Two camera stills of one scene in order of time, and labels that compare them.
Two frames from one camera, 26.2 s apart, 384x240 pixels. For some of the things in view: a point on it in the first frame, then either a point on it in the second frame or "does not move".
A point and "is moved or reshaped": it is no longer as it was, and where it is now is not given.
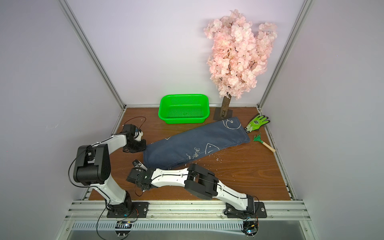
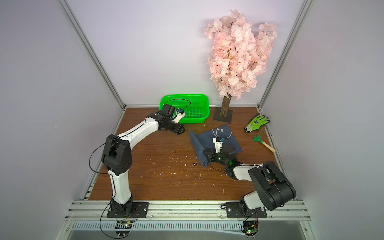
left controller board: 122,229 does not move
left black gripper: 143,147 to 179,129
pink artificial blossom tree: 239,52 does not move
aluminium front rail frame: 186,211 does not move
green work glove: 256,123 does not move
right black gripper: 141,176 to 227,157
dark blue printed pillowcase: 183,148 is moved or reshaped
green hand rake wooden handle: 258,138 does not move
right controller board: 250,228 does not move
